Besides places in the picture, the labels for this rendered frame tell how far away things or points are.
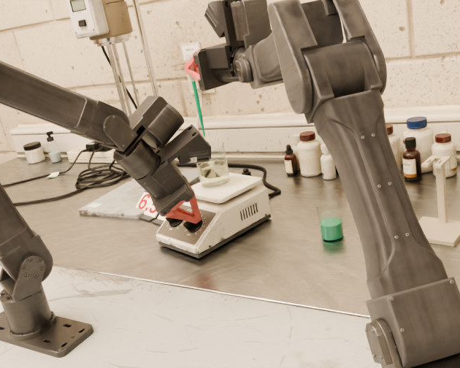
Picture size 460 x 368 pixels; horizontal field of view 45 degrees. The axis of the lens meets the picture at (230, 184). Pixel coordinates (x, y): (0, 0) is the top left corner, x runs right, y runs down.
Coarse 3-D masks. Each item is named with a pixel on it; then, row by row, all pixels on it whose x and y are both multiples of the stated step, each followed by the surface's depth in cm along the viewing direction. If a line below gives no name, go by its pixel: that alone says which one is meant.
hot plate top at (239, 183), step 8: (232, 176) 112; (240, 176) 111; (248, 176) 110; (200, 184) 111; (232, 184) 107; (240, 184) 106; (248, 184) 106; (256, 184) 107; (200, 192) 106; (208, 192) 105; (216, 192) 105; (224, 192) 104; (232, 192) 103; (240, 192) 104; (208, 200) 103; (216, 200) 101; (224, 200) 101
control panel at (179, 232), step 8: (184, 208) 107; (208, 216) 101; (168, 224) 106; (208, 224) 100; (160, 232) 106; (168, 232) 105; (176, 232) 103; (184, 232) 102; (200, 232) 99; (184, 240) 100; (192, 240) 99
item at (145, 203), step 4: (144, 196) 128; (148, 196) 127; (140, 200) 128; (144, 200) 127; (148, 200) 126; (140, 204) 127; (144, 204) 127; (148, 204) 125; (152, 204) 124; (140, 208) 127; (144, 208) 126; (148, 208) 125; (152, 208) 124; (148, 212) 124; (152, 212) 123
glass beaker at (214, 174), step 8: (216, 144) 109; (216, 152) 104; (224, 152) 106; (216, 160) 105; (224, 160) 106; (200, 168) 106; (208, 168) 105; (216, 168) 105; (224, 168) 106; (200, 176) 107; (208, 176) 106; (216, 176) 106; (224, 176) 107; (208, 184) 106; (216, 184) 106; (224, 184) 107
